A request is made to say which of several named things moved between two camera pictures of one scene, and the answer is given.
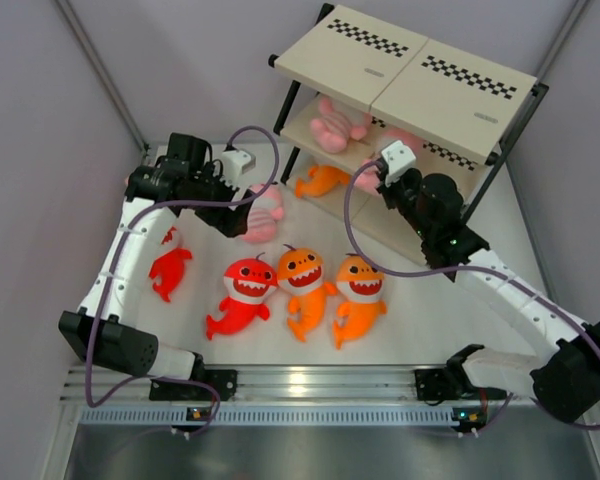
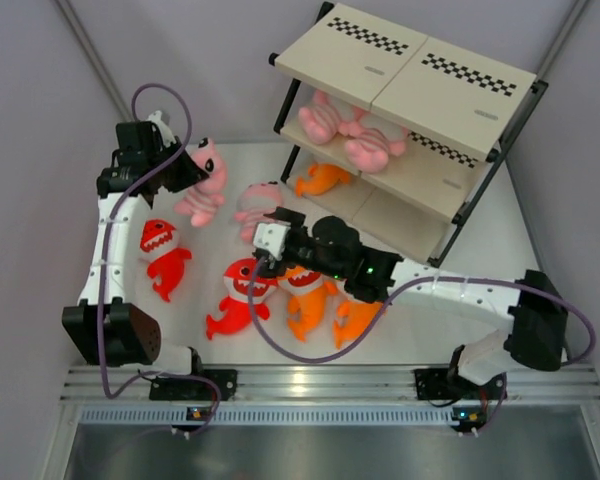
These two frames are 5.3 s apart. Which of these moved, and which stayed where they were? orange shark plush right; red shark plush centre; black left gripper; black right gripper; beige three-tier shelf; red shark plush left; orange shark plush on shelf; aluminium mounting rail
Moved: black right gripper; black left gripper
Stayed: red shark plush centre; beige three-tier shelf; red shark plush left; orange shark plush on shelf; aluminium mounting rail; orange shark plush right
